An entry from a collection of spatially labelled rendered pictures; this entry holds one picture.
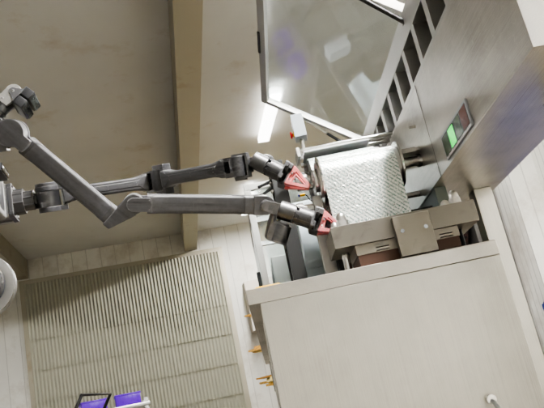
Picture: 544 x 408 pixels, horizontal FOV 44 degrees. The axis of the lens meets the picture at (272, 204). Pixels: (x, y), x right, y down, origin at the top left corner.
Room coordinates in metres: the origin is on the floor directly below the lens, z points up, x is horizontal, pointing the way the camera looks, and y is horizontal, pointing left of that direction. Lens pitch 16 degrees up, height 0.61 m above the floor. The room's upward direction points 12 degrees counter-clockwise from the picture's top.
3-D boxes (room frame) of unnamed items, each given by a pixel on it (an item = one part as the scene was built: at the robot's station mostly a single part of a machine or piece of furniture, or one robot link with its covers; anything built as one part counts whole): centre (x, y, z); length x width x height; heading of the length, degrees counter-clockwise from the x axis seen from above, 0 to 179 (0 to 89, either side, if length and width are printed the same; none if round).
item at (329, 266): (2.08, -0.12, 1.05); 0.06 x 0.05 x 0.31; 93
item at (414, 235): (1.79, -0.35, 0.96); 0.10 x 0.03 x 0.11; 93
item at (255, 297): (2.99, -0.15, 0.88); 2.52 x 0.66 x 0.04; 3
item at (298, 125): (2.60, -0.16, 1.66); 0.07 x 0.07 x 0.10; 88
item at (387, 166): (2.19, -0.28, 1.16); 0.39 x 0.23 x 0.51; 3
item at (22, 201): (2.21, 0.84, 1.45); 0.09 x 0.08 x 0.12; 10
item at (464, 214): (1.88, -0.34, 1.00); 0.40 x 0.16 x 0.06; 93
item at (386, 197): (2.00, -0.29, 1.10); 0.23 x 0.01 x 0.18; 93
